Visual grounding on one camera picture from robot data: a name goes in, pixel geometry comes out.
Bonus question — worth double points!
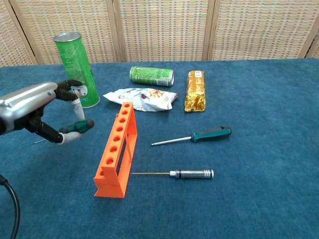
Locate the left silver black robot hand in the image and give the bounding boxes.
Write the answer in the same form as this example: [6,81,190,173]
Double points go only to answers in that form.
[0,79,87,145]

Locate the small green black screwdriver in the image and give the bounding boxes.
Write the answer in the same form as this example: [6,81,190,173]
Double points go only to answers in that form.
[32,119,95,145]

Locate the orange tool holder block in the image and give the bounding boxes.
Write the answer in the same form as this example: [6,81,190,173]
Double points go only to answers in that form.
[93,101,138,199]

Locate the woven bamboo screen panel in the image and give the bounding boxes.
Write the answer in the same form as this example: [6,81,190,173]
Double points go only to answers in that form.
[8,0,123,65]
[107,0,215,63]
[202,0,319,61]
[299,22,319,59]
[0,0,38,68]

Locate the green chips tube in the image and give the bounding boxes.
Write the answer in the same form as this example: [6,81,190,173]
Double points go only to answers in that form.
[53,32,100,109]

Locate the white snack bag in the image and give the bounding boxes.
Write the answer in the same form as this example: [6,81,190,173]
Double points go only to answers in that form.
[103,88,180,112]

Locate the green drink can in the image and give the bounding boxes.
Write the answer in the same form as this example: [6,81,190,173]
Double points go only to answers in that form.
[129,66,174,87]

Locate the gold foil biscuit pack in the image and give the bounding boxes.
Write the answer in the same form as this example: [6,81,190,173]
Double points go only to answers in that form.
[184,70,207,113]

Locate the blue felt table mat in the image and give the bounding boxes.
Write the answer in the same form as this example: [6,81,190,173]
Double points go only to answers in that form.
[0,57,319,239]

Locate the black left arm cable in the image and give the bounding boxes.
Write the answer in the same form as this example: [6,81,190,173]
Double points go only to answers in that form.
[0,174,20,239]

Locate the metal handled precision screwdriver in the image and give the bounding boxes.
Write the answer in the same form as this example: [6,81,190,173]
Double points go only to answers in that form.
[131,169,215,179]

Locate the teal handled screwdriver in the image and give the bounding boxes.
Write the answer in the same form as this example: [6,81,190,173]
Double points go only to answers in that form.
[151,126,232,147]

